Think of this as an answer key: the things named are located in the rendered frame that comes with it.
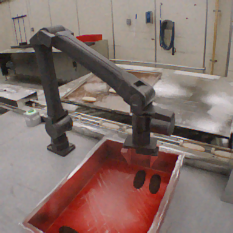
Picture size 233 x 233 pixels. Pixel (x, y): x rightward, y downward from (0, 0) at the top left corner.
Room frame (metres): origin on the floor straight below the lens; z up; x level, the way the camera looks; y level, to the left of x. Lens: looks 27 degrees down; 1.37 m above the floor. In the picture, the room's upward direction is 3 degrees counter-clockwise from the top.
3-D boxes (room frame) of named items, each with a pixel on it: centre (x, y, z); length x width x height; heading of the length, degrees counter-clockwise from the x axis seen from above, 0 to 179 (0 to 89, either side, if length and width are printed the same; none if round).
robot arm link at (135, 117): (0.54, -0.08, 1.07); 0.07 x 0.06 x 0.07; 56
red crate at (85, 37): (4.83, 0.51, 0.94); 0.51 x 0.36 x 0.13; 61
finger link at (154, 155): (0.54, -0.10, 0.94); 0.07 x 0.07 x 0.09; 73
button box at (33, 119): (1.05, 0.49, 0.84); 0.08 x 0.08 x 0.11; 57
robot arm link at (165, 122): (0.53, -0.11, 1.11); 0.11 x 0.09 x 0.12; 56
